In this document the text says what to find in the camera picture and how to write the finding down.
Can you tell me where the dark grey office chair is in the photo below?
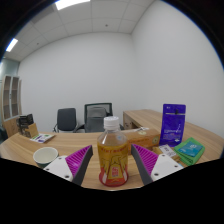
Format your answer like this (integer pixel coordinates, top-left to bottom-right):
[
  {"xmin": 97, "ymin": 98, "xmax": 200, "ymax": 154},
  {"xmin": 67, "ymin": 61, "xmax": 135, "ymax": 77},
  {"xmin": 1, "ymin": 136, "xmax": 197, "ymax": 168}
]
[{"xmin": 53, "ymin": 107, "xmax": 78, "ymax": 133}]

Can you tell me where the square ceiling light panel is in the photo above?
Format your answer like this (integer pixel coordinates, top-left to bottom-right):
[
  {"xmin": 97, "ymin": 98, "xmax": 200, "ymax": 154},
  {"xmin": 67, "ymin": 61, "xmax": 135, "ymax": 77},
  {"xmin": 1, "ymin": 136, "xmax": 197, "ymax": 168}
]
[
  {"xmin": 5, "ymin": 37, "xmax": 19, "ymax": 53},
  {"xmin": 54, "ymin": 0, "xmax": 91, "ymax": 11}
]

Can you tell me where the printed paper pamphlet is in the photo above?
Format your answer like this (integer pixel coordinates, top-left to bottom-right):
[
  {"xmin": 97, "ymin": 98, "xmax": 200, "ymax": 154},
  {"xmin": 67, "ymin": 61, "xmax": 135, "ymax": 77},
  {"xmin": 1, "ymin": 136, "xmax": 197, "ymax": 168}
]
[{"xmin": 29, "ymin": 133, "xmax": 56, "ymax": 144}]

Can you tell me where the purple stand-up pouch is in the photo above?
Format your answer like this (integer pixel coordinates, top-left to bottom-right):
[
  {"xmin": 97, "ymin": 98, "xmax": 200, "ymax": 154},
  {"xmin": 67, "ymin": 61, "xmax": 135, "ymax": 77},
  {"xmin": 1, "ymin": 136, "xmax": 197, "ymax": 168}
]
[{"xmin": 159, "ymin": 103, "xmax": 187, "ymax": 148}]

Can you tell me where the black mesh office chair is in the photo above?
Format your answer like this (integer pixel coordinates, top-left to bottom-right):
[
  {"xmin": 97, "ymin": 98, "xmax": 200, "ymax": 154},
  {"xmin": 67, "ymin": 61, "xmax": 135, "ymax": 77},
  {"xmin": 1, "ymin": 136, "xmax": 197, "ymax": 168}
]
[{"xmin": 73, "ymin": 102, "xmax": 125, "ymax": 133}]

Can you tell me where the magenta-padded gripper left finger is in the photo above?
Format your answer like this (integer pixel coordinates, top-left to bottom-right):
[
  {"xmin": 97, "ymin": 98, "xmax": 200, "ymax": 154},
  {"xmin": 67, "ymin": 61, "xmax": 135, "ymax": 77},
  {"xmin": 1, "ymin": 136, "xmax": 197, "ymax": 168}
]
[{"xmin": 43, "ymin": 144, "xmax": 95, "ymax": 187}]

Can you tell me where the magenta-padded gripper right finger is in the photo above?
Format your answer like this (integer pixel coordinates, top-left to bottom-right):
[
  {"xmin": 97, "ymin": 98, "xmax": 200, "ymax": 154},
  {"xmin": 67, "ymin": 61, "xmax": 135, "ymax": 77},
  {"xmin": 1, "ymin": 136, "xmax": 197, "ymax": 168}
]
[{"xmin": 130, "ymin": 143, "xmax": 184, "ymax": 186}]

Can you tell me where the ceiling air vent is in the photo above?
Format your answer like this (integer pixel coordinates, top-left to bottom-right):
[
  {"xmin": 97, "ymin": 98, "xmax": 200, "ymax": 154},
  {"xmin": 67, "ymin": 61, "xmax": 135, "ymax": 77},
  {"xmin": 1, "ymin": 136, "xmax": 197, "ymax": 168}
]
[{"xmin": 31, "ymin": 3, "xmax": 58, "ymax": 24}]

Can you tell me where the orange drink bottle white cap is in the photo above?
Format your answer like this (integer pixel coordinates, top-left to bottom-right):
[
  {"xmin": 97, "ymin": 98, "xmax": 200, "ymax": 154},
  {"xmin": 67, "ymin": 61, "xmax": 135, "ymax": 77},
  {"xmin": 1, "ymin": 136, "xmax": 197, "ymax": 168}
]
[{"xmin": 96, "ymin": 115, "xmax": 130, "ymax": 187}]

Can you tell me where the wooden shelf cabinet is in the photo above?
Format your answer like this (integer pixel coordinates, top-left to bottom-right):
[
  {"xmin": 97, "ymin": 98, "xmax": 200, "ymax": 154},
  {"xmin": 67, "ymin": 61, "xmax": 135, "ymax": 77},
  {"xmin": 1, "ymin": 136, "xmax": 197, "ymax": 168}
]
[{"xmin": 0, "ymin": 74, "xmax": 23, "ymax": 138}]

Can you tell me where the white printed packet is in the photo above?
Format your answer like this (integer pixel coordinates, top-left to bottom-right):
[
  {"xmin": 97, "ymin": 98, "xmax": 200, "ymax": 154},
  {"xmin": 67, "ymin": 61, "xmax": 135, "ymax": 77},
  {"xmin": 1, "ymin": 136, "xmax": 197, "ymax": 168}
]
[{"xmin": 157, "ymin": 144, "xmax": 180, "ymax": 160}]

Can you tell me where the green packet stack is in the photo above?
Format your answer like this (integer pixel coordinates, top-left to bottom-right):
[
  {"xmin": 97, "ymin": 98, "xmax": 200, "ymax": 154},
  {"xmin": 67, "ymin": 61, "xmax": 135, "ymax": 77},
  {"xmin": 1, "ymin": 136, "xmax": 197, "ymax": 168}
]
[{"xmin": 173, "ymin": 136, "xmax": 206, "ymax": 167}]

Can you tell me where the green and white mug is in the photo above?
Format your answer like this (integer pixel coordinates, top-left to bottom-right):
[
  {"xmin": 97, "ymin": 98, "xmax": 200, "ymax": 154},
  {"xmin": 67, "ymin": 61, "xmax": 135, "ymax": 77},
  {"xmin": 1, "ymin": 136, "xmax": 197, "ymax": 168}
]
[{"xmin": 32, "ymin": 146, "xmax": 60, "ymax": 169}]

